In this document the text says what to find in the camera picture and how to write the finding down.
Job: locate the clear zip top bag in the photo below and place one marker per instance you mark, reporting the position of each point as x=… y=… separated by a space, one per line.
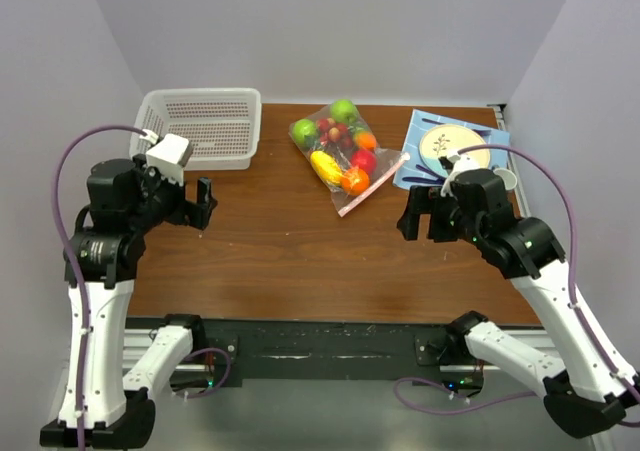
x=345 y=154

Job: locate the green fake apple top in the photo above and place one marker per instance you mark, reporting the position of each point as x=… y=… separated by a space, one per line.
x=344 y=111

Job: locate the green fake apple left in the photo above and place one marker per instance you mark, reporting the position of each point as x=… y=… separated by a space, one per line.
x=304 y=133

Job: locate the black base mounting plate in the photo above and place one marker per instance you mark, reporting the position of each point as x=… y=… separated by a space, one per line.
x=349 y=351

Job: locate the red fake apple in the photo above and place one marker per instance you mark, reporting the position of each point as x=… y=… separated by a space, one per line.
x=365 y=160

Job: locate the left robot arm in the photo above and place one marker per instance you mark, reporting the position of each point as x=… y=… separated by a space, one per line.
x=105 y=406

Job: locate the orange fake orange front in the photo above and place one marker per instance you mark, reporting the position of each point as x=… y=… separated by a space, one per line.
x=355 y=181

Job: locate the yellow fake lemon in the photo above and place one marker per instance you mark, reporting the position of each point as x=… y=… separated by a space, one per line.
x=326 y=168

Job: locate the blue checked cloth napkin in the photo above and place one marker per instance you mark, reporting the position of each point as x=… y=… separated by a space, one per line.
x=416 y=129

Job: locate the round cream blue plate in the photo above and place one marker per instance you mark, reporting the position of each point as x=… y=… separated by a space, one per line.
x=443 y=139

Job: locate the green fake apple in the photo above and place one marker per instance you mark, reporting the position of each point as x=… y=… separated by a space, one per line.
x=304 y=133
x=344 y=111

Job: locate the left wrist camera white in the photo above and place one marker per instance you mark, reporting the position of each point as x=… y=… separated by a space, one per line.
x=170 y=157

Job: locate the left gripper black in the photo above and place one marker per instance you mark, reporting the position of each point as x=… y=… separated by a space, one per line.
x=196 y=213

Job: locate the white grey mug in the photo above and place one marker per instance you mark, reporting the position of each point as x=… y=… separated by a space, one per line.
x=508 y=178

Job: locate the purple plastic fork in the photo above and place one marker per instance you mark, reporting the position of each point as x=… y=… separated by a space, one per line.
x=422 y=180

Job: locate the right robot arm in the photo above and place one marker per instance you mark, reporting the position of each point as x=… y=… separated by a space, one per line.
x=587 y=387

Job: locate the white perforated plastic basket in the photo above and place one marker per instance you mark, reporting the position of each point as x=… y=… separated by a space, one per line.
x=222 y=124

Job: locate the purple plastic knife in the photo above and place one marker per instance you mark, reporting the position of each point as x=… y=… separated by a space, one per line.
x=485 y=132

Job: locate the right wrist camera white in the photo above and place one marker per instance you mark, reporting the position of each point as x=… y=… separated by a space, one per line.
x=455 y=164

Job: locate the fake red grape bunch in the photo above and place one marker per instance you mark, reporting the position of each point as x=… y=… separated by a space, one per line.
x=331 y=132

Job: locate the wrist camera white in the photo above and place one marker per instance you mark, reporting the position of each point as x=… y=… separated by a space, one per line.
x=455 y=164
x=170 y=157

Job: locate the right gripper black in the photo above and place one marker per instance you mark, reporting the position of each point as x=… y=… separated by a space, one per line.
x=425 y=199

